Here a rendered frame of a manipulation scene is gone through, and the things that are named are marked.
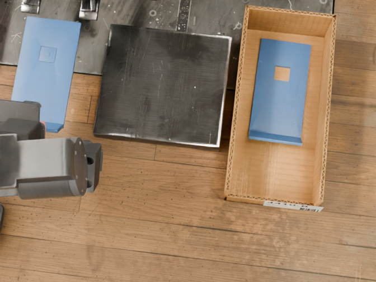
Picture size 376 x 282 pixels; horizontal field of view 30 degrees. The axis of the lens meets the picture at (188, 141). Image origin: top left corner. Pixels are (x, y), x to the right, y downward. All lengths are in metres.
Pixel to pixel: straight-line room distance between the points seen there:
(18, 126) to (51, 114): 0.14
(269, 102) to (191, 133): 0.12
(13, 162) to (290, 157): 0.42
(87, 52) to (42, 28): 0.10
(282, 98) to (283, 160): 0.09
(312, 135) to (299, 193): 0.08
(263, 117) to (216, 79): 0.08
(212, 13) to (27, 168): 0.46
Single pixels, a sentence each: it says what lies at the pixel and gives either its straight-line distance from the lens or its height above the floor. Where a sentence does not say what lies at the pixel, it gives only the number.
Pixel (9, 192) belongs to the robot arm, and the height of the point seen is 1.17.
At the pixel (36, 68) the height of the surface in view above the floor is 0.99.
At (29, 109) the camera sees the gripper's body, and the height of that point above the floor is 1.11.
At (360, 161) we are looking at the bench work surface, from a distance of 0.97.
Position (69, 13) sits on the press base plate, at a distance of 1.03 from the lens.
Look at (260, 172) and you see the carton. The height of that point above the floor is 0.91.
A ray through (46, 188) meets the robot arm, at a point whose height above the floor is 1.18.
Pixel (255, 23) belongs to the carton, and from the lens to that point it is 0.98.
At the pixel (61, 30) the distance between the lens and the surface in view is 0.92.
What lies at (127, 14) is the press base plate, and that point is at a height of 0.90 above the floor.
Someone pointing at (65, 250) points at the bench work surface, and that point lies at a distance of 0.94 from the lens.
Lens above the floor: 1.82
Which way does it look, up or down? 75 degrees down
